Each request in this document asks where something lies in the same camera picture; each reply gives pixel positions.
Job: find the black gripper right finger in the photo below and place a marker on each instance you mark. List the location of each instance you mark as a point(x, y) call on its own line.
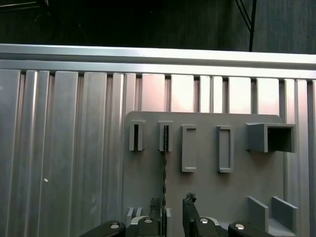
point(197, 227)

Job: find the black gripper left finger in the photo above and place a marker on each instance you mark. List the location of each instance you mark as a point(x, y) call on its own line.
point(148, 227)

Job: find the blue RAM stick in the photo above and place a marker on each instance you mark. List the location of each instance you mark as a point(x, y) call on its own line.
point(164, 172)

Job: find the grey plastic parts rack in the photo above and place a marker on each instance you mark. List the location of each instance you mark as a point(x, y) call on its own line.
point(209, 182)

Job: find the black thin pole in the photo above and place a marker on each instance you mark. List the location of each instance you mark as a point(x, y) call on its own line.
point(251, 39)

